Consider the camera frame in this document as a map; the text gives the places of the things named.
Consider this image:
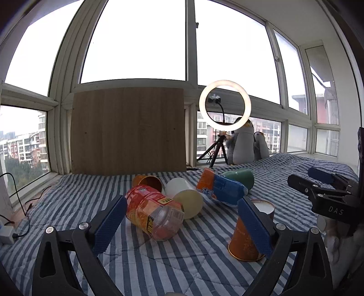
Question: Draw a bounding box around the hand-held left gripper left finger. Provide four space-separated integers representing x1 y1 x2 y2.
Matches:
31 195 128 296

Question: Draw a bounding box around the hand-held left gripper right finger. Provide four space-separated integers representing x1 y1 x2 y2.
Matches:
237 197 334 296

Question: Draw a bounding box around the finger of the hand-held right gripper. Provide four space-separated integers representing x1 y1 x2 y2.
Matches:
287 174 354 200
308 167 359 191

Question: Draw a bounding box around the orange paper cup white base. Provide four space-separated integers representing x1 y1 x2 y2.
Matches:
227 200 275 262

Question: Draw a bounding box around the green cup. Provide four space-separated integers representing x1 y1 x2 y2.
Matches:
221 168 255 191

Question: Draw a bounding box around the cream plastic cup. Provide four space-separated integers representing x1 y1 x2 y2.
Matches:
172 189 204 220

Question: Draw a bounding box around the white plastic cup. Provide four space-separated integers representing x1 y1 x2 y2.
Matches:
164 177 197 200

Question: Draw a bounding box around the clear bottle red orange label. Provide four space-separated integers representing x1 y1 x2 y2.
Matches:
125 185 185 242

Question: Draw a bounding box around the white cloth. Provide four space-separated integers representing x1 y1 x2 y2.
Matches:
316 215 357 289

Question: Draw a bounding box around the blue orange snack bag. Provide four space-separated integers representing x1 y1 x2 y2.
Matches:
196 168 249 207

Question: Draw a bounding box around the small grey penguin plush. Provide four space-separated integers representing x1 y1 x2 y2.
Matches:
253 131 270 161

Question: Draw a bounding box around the large grey penguin plush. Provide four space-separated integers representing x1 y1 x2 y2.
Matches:
226 118 255 165

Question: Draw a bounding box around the blue white striped blanket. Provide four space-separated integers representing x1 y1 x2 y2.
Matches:
0 152 359 296

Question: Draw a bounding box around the black tripod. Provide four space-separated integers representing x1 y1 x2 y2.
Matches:
197 129 228 168

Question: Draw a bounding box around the wooden board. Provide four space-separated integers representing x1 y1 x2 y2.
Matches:
70 87 187 175

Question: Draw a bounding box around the white power adapter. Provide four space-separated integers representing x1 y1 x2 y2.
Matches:
0 224 15 246

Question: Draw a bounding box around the black phone holder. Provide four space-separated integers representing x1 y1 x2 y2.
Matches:
208 92 228 126

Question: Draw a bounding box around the black cable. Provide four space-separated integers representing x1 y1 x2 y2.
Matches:
0 172 53 239

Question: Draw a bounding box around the white ring light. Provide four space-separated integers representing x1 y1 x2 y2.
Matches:
199 80 251 132

